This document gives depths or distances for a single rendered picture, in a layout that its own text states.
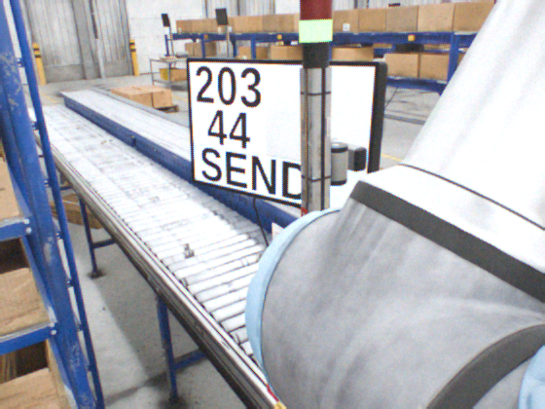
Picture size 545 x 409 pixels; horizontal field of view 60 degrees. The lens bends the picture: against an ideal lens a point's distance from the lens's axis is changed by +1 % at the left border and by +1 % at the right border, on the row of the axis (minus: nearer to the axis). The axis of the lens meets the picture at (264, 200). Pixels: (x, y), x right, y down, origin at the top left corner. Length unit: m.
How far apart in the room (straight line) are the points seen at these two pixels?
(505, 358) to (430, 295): 0.05
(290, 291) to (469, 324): 0.11
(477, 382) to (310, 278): 0.11
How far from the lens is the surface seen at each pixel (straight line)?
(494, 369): 0.24
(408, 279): 0.26
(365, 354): 0.26
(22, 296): 0.94
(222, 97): 1.07
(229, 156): 1.08
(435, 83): 6.72
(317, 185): 0.80
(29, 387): 1.02
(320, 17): 0.75
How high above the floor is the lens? 1.62
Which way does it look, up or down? 21 degrees down
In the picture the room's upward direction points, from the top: 2 degrees counter-clockwise
